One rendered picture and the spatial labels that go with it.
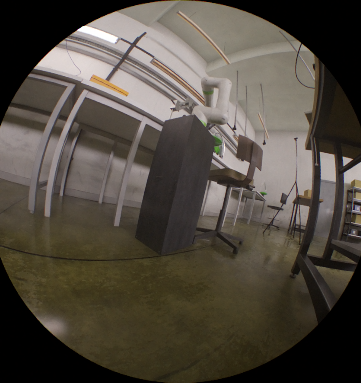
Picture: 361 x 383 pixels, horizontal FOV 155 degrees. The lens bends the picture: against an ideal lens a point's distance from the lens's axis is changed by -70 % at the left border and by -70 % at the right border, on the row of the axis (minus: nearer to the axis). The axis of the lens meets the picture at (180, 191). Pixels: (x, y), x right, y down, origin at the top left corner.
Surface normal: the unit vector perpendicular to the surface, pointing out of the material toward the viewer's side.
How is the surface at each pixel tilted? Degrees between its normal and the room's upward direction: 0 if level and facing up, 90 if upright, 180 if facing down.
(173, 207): 90
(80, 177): 90
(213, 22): 180
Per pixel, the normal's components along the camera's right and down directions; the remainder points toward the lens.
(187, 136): -0.58, -0.16
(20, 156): 0.68, 0.14
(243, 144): 0.06, -0.02
